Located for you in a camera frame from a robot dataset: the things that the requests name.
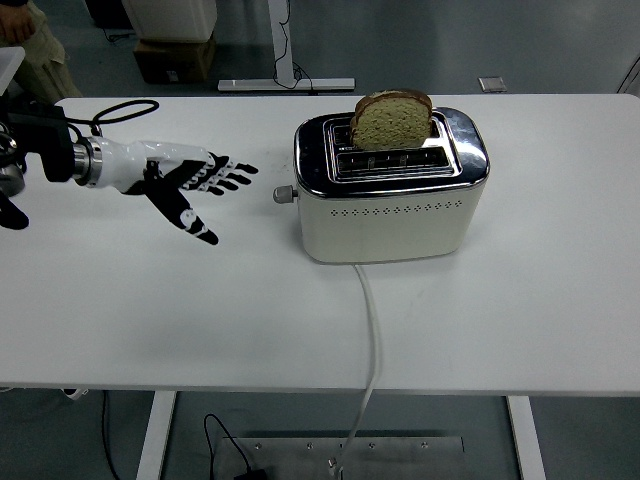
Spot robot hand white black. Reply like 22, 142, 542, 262
94, 137, 260, 246

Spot cream toaster chrome top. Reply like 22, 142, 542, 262
293, 106, 491, 265

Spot brown cardboard box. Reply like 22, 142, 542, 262
133, 35, 218, 85

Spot person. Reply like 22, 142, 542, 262
0, 0, 84, 101

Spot white tray edge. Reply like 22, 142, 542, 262
0, 45, 26, 95

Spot black box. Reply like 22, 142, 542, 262
85, 0, 133, 30

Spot white appliance housing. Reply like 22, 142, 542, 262
121, 0, 220, 44

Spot brown bread slice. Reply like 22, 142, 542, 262
349, 88, 434, 150

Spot white table leg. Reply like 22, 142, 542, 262
504, 394, 547, 480
134, 391, 177, 480

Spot grey metal plate with screws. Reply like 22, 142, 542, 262
209, 436, 465, 480

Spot white desk pedestal leg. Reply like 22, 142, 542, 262
217, 0, 357, 94

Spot black cable on pedestal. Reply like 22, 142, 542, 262
273, 0, 315, 95

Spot thin black hanging cable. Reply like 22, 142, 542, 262
101, 391, 122, 480

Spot white toaster power cord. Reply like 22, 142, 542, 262
327, 263, 382, 476

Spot black cable with adapter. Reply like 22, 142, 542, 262
202, 413, 269, 480

